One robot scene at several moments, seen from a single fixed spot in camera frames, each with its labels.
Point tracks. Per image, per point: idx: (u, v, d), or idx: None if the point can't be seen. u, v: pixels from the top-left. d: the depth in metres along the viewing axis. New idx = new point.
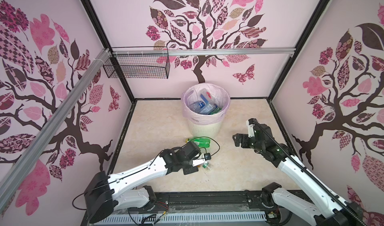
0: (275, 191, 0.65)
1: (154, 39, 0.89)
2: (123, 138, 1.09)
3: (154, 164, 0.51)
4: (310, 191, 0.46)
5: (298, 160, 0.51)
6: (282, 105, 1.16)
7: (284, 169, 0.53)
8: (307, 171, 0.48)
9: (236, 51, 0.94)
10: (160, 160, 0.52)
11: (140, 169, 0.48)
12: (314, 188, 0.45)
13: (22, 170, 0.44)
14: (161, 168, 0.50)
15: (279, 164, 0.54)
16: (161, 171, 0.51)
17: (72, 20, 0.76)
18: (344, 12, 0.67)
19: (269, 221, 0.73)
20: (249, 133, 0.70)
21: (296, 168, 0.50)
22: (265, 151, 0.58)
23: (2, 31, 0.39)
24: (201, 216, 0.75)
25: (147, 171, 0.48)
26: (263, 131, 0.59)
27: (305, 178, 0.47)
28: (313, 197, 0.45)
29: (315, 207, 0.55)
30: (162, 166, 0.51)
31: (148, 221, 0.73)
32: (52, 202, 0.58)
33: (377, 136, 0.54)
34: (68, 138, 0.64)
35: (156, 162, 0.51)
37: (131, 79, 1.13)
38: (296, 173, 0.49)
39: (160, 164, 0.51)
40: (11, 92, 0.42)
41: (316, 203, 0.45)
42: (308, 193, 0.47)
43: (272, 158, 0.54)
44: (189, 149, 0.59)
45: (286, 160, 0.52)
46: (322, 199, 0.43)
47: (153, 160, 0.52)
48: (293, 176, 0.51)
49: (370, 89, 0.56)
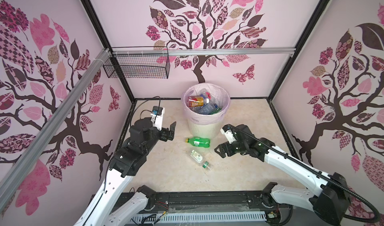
0: (273, 189, 0.66)
1: (154, 39, 0.89)
2: (123, 138, 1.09)
3: (109, 184, 0.41)
4: (298, 176, 0.48)
5: (278, 149, 0.54)
6: (283, 106, 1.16)
7: (270, 160, 0.54)
8: (289, 156, 0.51)
9: (236, 51, 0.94)
10: (114, 175, 0.42)
11: (97, 199, 0.40)
12: (299, 170, 0.47)
13: (22, 169, 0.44)
14: (119, 182, 0.41)
15: (264, 158, 0.56)
16: (122, 183, 0.42)
17: (72, 19, 0.77)
18: (343, 11, 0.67)
19: (269, 221, 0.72)
20: (228, 139, 0.71)
21: (279, 157, 0.52)
22: (249, 148, 0.60)
23: (2, 31, 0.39)
24: (200, 216, 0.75)
25: (104, 199, 0.40)
26: (240, 132, 0.63)
27: (289, 163, 0.49)
28: (302, 180, 0.47)
29: (309, 192, 0.52)
30: (119, 178, 0.41)
31: (148, 221, 0.73)
32: (52, 203, 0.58)
33: (377, 136, 0.54)
34: (68, 137, 0.64)
35: (109, 179, 0.41)
37: (130, 79, 1.13)
38: (281, 162, 0.51)
39: (115, 178, 0.41)
40: (11, 92, 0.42)
41: (306, 185, 0.46)
42: (297, 177, 0.48)
43: (257, 154, 0.56)
44: (136, 135, 0.43)
45: (269, 152, 0.54)
46: (308, 179, 0.45)
47: (105, 179, 0.42)
48: (280, 167, 0.52)
49: (369, 89, 0.56)
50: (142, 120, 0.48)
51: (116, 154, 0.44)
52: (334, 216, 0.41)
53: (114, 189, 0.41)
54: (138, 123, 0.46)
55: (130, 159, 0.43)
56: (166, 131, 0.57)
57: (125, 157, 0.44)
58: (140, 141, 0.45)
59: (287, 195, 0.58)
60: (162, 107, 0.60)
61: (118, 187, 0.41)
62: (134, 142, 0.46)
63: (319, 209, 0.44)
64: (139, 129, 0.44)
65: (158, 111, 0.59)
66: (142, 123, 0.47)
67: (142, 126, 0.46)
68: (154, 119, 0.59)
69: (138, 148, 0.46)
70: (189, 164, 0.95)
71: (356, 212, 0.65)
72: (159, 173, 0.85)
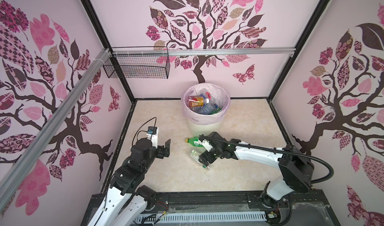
0: (267, 188, 0.67)
1: (154, 39, 0.89)
2: (123, 138, 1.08)
3: (109, 201, 0.44)
4: (262, 159, 0.53)
5: (242, 143, 0.61)
6: (283, 106, 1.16)
7: (240, 154, 0.59)
8: (252, 145, 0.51)
9: (236, 51, 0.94)
10: (114, 192, 0.45)
11: (99, 214, 0.42)
12: (261, 154, 0.53)
13: (23, 169, 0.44)
14: (117, 200, 0.44)
15: (236, 155, 0.61)
16: (122, 200, 0.45)
17: (72, 20, 0.76)
18: (343, 12, 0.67)
19: (269, 221, 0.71)
20: (205, 148, 0.77)
21: (245, 149, 0.58)
22: (222, 151, 0.66)
23: (2, 31, 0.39)
24: (200, 216, 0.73)
25: (105, 215, 0.42)
26: (212, 139, 0.68)
27: (253, 152, 0.55)
28: (265, 160, 0.52)
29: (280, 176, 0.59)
30: (118, 196, 0.45)
31: (148, 221, 0.73)
32: (52, 202, 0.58)
33: (377, 136, 0.54)
34: (68, 138, 0.64)
35: (109, 196, 0.45)
37: (131, 79, 1.13)
38: (247, 153, 0.57)
39: (115, 196, 0.45)
40: (11, 92, 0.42)
41: (270, 164, 0.52)
42: (262, 161, 0.54)
43: (230, 154, 0.62)
44: (137, 154, 0.49)
45: (236, 149, 0.60)
46: (268, 158, 0.50)
47: (106, 196, 0.45)
48: (248, 156, 0.57)
49: (369, 89, 0.56)
50: (142, 140, 0.53)
51: (117, 172, 0.48)
52: (299, 182, 0.44)
53: (113, 207, 0.43)
54: (138, 143, 0.51)
55: (131, 176, 0.47)
56: (162, 149, 0.62)
57: (126, 175, 0.47)
58: (140, 159, 0.49)
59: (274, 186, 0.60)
60: (155, 127, 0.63)
61: (118, 204, 0.45)
62: (134, 161, 0.51)
63: (288, 180, 0.47)
64: (140, 148, 0.49)
65: (153, 131, 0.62)
66: (142, 142, 0.52)
67: (142, 146, 0.50)
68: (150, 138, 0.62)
69: (138, 167, 0.51)
70: (189, 164, 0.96)
71: (356, 212, 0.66)
72: (159, 173, 0.85)
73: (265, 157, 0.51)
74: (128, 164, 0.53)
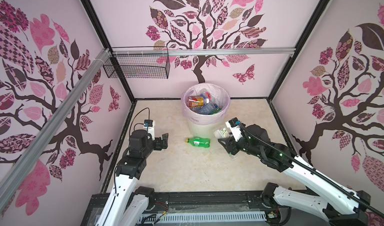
0: (275, 192, 0.65)
1: (154, 39, 0.89)
2: (123, 138, 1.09)
3: (119, 187, 0.46)
4: (322, 192, 0.44)
5: (300, 161, 0.47)
6: (283, 106, 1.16)
7: (292, 173, 0.47)
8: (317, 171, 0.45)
9: (236, 51, 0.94)
10: (123, 178, 0.47)
11: (111, 201, 0.43)
12: (328, 189, 0.42)
13: (23, 169, 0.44)
14: (127, 184, 0.46)
15: (284, 169, 0.48)
16: (131, 184, 0.48)
17: (72, 20, 0.76)
18: (343, 12, 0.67)
19: (269, 221, 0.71)
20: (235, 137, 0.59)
21: (306, 173, 0.45)
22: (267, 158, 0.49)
23: (2, 31, 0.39)
24: (200, 217, 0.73)
25: (117, 201, 0.44)
26: (258, 139, 0.50)
27: (317, 180, 0.44)
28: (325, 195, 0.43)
29: (320, 200, 0.51)
30: (127, 180, 0.47)
31: (148, 221, 0.73)
32: (52, 202, 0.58)
33: (377, 136, 0.54)
34: (68, 137, 0.64)
35: (119, 183, 0.46)
37: (130, 79, 1.13)
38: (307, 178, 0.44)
39: (124, 180, 0.47)
40: (11, 92, 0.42)
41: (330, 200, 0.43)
42: (319, 193, 0.45)
43: (277, 164, 0.47)
44: (135, 141, 0.52)
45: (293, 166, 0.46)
46: (339, 199, 0.41)
47: (115, 184, 0.46)
48: (301, 179, 0.46)
49: (370, 89, 0.56)
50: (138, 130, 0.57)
51: (119, 163, 0.50)
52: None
53: (125, 191, 0.45)
54: (134, 133, 0.55)
55: (134, 163, 0.50)
56: (160, 140, 0.66)
57: (129, 163, 0.50)
58: (139, 147, 0.53)
59: (291, 200, 0.58)
60: (152, 119, 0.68)
61: (129, 188, 0.47)
62: (134, 150, 0.54)
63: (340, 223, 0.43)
64: (137, 136, 0.53)
65: (149, 123, 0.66)
66: (138, 132, 0.55)
67: (139, 134, 0.54)
68: (147, 130, 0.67)
69: (138, 154, 0.54)
70: (189, 164, 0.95)
71: None
72: (159, 173, 0.85)
73: (333, 195, 0.42)
74: (128, 155, 0.55)
